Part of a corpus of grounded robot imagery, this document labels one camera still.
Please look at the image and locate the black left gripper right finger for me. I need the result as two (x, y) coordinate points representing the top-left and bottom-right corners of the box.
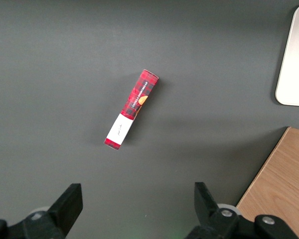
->
(186, 181), (299, 239)

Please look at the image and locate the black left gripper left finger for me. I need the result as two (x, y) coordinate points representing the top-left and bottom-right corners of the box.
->
(0, 183), (84, 239)

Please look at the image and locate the beige plastic tray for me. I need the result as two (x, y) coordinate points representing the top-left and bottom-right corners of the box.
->
(275, 1), (299, 108)

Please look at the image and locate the wooden drawer cabinet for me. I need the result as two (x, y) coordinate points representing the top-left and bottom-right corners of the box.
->
(235, 126), (299, 239)

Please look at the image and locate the red tartan shortbread box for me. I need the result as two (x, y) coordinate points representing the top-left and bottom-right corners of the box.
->
(104, 69), (159, 152)

